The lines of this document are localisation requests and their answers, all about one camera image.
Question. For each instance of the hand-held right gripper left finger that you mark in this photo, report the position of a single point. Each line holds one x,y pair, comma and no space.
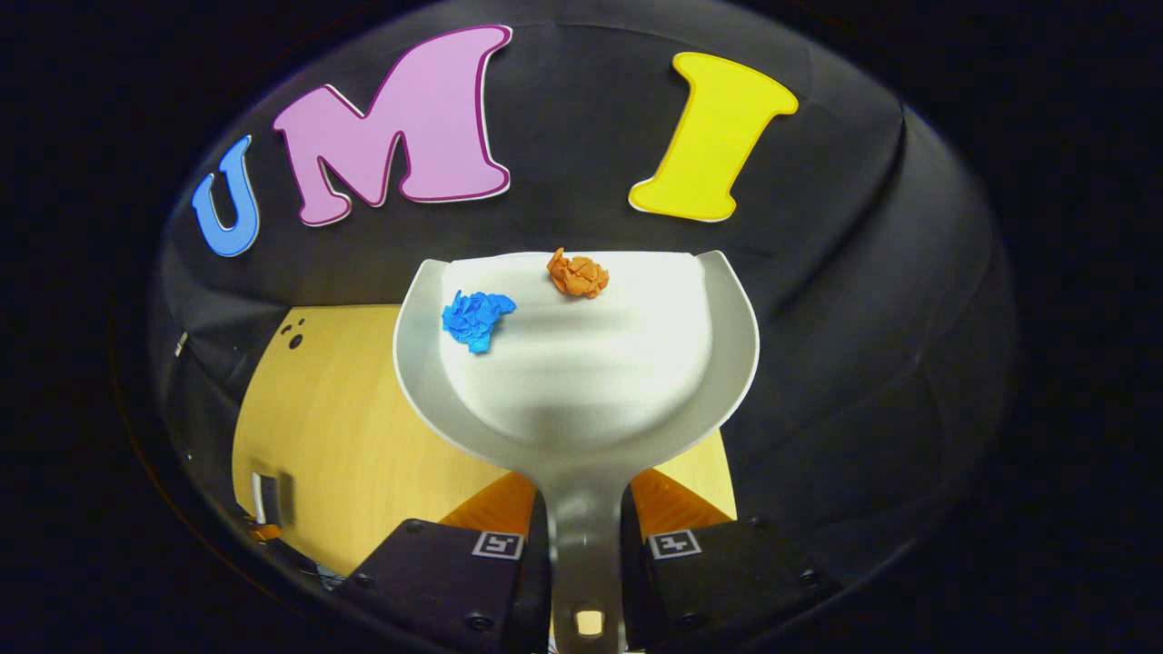
436,581

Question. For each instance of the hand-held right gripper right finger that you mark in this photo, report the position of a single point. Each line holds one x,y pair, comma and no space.
727,581

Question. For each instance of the grey plastic dustpan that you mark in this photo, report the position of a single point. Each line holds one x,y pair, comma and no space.
581,381

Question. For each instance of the blue paper ball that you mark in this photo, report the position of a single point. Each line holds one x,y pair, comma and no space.
474,320

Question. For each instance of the orange paper ball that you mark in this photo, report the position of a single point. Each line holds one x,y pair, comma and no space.
579,275

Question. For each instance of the dark rectangular block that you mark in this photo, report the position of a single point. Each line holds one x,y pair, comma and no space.
270,498

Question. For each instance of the metal clip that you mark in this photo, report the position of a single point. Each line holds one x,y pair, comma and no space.
182,343

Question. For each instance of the black backdrop cloth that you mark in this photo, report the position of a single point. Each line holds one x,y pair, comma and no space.
591,136

